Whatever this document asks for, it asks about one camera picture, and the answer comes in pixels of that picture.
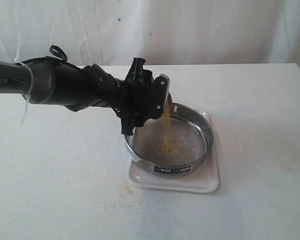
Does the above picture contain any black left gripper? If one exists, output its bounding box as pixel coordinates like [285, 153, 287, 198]
[115, 57, 170, 136]

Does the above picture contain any stainless steel cup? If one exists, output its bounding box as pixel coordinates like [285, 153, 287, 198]
[161, 93, 172, 118]

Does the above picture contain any round steel sieve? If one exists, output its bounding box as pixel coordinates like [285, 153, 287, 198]
[124, 103, 214, 178]

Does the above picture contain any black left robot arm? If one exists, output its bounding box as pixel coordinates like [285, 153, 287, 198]
[0, 57, 171, 136]

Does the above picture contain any yellow and white grain mixture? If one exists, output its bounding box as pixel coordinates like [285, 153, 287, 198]
[151, 100, 185, 159]

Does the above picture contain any white backdrop curtain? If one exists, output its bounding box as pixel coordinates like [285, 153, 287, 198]
[0, 0, 300, 65]

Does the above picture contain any white square plastic tray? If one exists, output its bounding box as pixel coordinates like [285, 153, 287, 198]
[128, 108, 222, 194]

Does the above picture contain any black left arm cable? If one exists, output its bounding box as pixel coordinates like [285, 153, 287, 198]
[19, 44, 81, 71]

